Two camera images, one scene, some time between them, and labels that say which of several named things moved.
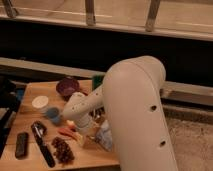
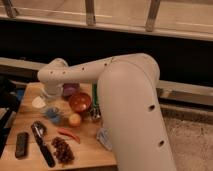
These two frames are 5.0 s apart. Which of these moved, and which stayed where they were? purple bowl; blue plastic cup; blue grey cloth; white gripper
Moved: white gripper
Stayed: purple bowl; blue plastic cup; blue grey cloth
